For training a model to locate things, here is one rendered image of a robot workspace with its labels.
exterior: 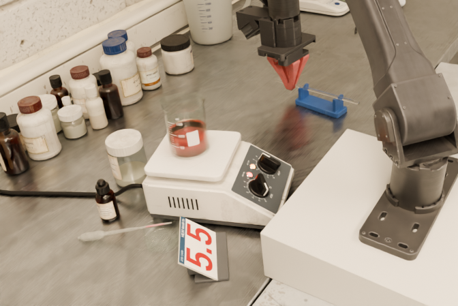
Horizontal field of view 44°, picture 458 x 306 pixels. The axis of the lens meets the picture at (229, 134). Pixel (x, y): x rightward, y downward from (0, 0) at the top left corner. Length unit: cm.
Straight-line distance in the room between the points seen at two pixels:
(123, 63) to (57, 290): 51
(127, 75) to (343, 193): 57
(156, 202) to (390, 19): 41
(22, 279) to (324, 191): 43
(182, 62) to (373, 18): 64
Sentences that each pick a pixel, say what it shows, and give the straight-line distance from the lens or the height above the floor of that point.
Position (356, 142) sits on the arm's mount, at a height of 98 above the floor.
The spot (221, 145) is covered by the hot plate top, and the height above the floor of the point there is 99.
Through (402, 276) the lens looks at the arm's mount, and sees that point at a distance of 68.
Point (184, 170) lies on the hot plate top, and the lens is 81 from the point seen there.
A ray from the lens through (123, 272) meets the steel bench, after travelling 81.
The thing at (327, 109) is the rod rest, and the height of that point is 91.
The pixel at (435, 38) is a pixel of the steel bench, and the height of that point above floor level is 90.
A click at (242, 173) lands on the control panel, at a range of 83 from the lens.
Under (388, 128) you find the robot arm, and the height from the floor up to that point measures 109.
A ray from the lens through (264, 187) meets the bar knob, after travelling 80.
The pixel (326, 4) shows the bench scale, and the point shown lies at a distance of 154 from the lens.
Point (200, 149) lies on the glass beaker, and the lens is 82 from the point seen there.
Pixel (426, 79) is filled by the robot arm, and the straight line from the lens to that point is 70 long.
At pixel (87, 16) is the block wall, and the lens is 133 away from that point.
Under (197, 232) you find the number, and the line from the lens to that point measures 80.
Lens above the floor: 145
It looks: 32 degrees down
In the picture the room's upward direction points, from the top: 7 degrees counter-clockwise
